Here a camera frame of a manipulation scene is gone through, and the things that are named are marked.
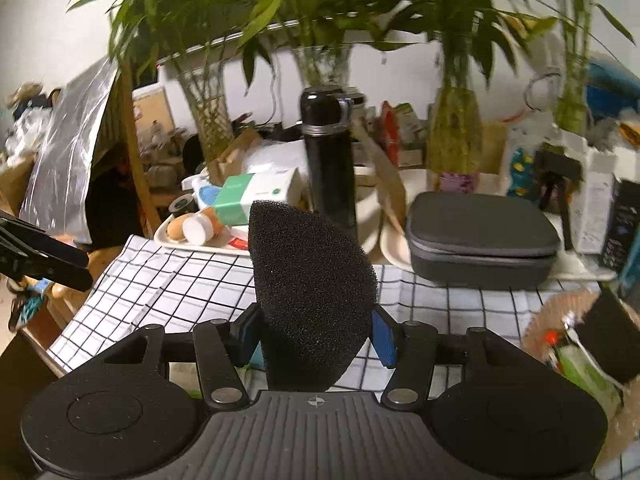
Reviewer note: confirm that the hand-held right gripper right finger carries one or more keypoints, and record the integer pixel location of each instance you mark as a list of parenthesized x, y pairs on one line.
[(384, 340)]

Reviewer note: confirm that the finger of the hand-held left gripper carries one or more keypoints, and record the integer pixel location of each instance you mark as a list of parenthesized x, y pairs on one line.
[(50, 257)]

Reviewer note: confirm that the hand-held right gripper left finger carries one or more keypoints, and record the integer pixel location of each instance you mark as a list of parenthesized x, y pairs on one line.
[(245, 334)]

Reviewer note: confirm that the black sponge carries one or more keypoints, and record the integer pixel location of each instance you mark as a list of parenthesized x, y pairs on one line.
[(612, 335), (310, 285)]

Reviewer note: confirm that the woven plate with items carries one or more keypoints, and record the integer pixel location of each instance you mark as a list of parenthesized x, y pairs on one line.
[(545, 320)]

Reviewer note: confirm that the black white checkered tablecloth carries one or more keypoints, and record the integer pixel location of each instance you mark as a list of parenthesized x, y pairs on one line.
[(175, 285)]

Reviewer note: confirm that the silver foil bag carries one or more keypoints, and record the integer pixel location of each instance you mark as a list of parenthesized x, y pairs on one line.
[(65, 160)]

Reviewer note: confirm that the orange bottle white cap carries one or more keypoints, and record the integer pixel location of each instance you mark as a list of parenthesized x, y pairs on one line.
[(202, 227)]

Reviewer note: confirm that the brown egg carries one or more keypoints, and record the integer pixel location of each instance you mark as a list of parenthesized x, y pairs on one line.
[(177, 227)]

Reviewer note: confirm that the wooden chair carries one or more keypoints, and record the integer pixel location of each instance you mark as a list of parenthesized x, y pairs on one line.
[(137, 160)]

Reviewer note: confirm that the grey zip case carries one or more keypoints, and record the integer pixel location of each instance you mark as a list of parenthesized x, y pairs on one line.
[(480, 240)]

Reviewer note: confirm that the green white box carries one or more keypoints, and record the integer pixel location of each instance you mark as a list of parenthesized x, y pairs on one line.
[(255, 195)]

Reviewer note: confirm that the black tape roll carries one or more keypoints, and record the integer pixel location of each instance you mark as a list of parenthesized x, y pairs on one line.
[(181, 205)]

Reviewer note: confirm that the brown cardboard sheet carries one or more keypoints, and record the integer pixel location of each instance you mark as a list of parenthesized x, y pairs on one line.
[(385, 185)]

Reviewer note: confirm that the small red item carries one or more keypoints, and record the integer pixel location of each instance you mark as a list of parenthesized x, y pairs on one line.
[(551, 338)]

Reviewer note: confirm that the round black object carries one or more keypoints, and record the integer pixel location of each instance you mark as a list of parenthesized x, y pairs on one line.
[(192, 152)]

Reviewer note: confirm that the black thermos bottle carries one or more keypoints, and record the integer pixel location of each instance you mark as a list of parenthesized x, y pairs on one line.
[(330, 170)]

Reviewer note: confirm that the brown paper bag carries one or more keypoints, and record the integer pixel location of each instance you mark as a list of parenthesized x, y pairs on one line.
[(235, 155)]

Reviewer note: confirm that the white plastic package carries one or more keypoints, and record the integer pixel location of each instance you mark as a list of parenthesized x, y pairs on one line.
[(280, 157)]

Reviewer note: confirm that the green wipes packet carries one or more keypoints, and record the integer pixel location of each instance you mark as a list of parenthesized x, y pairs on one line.
[(585, 377)]

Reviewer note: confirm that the red green snack packet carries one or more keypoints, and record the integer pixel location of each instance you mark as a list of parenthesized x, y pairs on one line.
[(405, 130)]

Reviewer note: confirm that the bamboo plant in glass vase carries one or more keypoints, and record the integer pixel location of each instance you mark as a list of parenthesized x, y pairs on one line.
[(455, 135), (570, 100), (207, 110), (322, 65)]

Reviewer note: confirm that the white bag colourful print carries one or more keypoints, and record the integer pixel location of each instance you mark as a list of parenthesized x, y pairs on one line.
[(522, 165)]

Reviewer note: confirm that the clear sports bottle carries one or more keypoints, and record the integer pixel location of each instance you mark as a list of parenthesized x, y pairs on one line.
[(356, 100)]

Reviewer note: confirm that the small black tripod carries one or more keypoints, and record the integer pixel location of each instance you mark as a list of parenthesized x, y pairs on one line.
[(557, 170)]

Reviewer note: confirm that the white carton box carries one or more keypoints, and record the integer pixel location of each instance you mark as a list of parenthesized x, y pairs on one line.
[(592, 200)]

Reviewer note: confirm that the black carton box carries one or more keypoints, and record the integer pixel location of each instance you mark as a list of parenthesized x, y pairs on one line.
[(622, 230)]

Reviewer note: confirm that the orange cloth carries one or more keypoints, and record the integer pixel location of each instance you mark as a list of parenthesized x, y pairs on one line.
[(630, 130)]

